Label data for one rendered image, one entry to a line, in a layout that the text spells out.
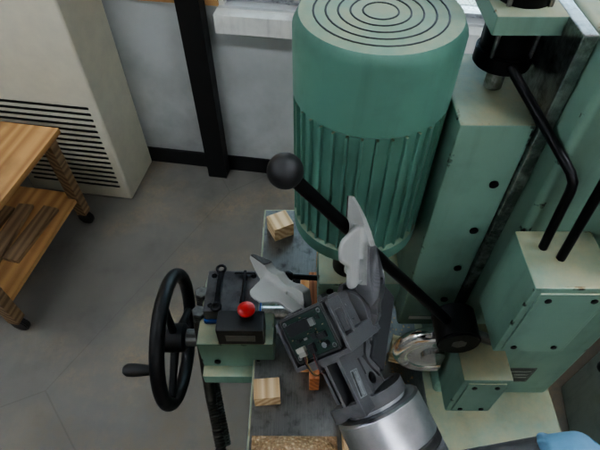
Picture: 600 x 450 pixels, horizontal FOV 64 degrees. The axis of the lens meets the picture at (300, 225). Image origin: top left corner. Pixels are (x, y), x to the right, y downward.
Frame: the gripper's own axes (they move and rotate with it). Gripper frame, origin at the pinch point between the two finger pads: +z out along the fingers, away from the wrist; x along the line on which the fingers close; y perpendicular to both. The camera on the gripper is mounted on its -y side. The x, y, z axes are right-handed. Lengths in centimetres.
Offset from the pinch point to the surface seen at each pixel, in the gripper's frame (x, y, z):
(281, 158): -7.0, 8.8, 4.6
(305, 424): 28.1, -18.4, -26.4
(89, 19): 92, -76, 122
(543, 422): 3, -50, -48
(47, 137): 126, -63, 91
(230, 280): 31.2, -19.8, 1.1
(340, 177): -5.5, -3.5, 2.8
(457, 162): -16.0, -9.7, -1.6
